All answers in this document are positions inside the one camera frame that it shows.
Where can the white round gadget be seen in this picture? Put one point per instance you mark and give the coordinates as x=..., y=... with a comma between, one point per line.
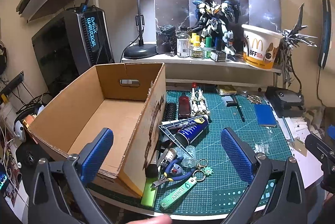
x=19, y=131

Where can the black blue curved blade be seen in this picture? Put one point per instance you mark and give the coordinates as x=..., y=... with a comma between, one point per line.
x=325, y=30

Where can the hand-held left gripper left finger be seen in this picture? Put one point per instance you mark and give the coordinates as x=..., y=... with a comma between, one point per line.
x=96, y=153

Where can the grey small box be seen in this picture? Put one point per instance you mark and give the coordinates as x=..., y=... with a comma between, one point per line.
x=227, y=101

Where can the small glass bottle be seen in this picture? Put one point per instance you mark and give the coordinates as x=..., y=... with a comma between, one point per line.
x=189, y=158

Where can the yellow cap bottle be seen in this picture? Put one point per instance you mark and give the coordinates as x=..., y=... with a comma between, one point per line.
x=195, y=52

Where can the black computer tower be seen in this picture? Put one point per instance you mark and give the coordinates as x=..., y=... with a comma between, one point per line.
x=78, y=38

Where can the white yellow paper bucket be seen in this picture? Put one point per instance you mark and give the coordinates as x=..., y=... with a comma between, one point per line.
x=261, y=48

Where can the blue spray can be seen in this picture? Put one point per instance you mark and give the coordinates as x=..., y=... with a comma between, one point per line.
x=192, y=128

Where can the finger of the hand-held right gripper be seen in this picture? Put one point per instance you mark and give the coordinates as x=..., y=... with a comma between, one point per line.
x=318, y=147
x=330, y=132

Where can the person's left hand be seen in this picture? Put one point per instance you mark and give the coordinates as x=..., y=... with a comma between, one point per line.
x=154, y=220

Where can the black desk vise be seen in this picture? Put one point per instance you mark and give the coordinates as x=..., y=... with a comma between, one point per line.
x=284, y=98

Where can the black power strip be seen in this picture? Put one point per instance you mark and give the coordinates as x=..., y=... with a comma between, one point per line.
x=14, y=82

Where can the yellow small box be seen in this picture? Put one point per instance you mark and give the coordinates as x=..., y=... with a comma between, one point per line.
x=227, y=90

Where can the white desk shelf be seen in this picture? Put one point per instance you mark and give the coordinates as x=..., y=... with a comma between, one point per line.
x=183, y=63

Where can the silver winged model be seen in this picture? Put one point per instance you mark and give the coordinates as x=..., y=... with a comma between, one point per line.
x=288, y=41

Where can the black round knob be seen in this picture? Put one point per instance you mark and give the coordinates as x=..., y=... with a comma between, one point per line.
x=152, y=171

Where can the black small robot model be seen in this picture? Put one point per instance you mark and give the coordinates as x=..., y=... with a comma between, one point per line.
x=168, y=38

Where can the blue notebook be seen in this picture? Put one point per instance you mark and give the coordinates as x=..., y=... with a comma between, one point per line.
x=265, y=115

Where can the white paper scraps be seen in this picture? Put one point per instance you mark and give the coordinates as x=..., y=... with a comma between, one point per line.
x=303, y=127

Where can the white blue robot model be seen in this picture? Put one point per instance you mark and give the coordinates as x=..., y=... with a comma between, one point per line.
x=214, y=22

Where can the black pen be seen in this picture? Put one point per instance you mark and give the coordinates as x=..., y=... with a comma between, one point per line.
x=239, y=110

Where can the dark red rectangular bottle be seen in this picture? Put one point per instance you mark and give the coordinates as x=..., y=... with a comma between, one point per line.
x=184, y=107

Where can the silver motor tool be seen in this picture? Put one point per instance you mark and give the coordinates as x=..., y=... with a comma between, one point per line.
x=168, y=156

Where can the brown cardboard box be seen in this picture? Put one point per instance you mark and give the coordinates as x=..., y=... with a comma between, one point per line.
x=104, y=119

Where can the green cap bottle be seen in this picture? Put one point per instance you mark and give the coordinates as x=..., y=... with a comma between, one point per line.
x=208, y=41

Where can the silver hobby knife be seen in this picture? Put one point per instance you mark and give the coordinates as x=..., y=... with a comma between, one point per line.
x=288, y=130

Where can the black headphones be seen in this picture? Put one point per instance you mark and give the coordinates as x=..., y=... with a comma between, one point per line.
x=2, y=62

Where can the metal ship wheel ornament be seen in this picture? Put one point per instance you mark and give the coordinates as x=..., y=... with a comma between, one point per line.
x=254, y=99

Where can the black hair brush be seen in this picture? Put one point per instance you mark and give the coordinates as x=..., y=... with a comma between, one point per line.
x=171, y=111

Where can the patterned cloth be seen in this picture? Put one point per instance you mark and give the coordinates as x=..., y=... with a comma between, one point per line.
x=316, y=119

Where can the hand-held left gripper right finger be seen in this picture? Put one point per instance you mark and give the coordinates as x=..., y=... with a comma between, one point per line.
x=238, y=153

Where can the green cutting mat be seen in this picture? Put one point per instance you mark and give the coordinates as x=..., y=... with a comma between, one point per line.
x=230, y=119

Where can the black desk lamp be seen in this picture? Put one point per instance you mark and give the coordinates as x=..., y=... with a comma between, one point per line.
x=141, y=51

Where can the white model robot part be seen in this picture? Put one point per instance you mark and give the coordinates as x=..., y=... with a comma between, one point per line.
x=196, y=103

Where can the black small box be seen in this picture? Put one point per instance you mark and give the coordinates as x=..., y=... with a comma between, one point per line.
x=218, y=56

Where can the white model sprue frame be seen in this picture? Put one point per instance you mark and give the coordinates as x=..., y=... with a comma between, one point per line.
x=171, y=124

